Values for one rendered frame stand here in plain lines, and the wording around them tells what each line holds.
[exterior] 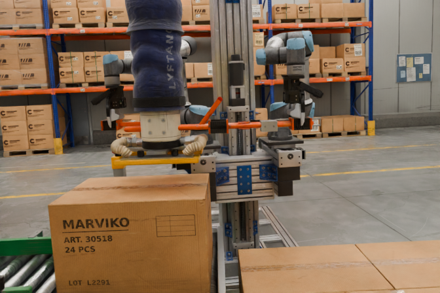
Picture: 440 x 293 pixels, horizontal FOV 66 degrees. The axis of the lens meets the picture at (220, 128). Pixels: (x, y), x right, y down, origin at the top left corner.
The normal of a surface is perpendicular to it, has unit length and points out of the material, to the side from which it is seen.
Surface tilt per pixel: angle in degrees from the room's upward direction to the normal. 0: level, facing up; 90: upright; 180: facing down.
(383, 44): 90
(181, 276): 90
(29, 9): 90
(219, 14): 90
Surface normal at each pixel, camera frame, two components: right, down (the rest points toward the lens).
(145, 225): -0.01, 0.11
